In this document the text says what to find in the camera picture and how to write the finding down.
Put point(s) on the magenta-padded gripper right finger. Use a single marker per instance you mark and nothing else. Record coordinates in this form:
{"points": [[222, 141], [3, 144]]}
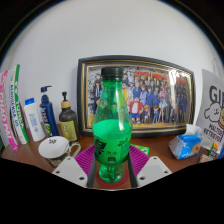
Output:
{"points": [[154, 170]]}

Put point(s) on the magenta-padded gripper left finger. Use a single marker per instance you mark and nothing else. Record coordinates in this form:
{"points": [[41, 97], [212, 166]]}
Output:
{"points": [[70, 168]]}

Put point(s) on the green plastic drink bottle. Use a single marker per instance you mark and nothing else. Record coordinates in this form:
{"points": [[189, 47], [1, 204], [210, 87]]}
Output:
{"points": [[111, 136]]}

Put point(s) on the small green packet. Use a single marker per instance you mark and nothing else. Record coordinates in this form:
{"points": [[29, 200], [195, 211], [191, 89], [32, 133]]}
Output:
{"points": [[140, 148]]}

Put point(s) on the white camouflage mug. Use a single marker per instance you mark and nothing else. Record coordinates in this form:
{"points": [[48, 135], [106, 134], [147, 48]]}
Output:
{"points": [[53, 146]]}

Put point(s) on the metal spoon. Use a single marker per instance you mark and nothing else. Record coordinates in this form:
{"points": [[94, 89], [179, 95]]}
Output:
{"points": [[69, 140]]}

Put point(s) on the flat round red coaster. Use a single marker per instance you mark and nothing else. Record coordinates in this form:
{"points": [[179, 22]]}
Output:
{"points": [[123, 182]]}

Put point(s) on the blue tissue pack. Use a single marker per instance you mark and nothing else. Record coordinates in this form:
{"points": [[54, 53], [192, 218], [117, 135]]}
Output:
{"points": [[185, 145]]}

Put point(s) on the dark yellow-label pump bottle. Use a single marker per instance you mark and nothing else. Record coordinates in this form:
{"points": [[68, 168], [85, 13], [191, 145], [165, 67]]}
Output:
{"points": [[69, 125]]}

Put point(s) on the blue pump bottle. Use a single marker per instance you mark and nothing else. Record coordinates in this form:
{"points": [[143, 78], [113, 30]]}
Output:
{"points": [[49, 116]]}

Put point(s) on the small colourful box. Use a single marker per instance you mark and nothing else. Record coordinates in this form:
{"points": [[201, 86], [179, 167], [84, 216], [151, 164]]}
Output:
{"points": [[208, 153]]}

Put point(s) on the white bottle with blue cap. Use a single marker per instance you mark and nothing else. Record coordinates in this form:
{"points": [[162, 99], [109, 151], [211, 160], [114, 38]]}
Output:
{"points": [[34, 121]]}

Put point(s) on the framed cartoon group picture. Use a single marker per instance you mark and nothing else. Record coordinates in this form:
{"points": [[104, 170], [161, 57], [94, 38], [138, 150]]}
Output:
{"points": [[156, 100]]}

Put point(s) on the long green and white box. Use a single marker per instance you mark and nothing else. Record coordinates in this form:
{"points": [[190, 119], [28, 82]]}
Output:
{"points": [[17, 106]]}

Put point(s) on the long pink and white box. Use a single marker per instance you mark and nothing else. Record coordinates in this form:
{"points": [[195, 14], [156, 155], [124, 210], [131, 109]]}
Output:
{"points": [[7, 113]]}

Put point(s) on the white paper gift bag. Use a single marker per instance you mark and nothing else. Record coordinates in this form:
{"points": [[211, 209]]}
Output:
{"points": [[213, 106]]}

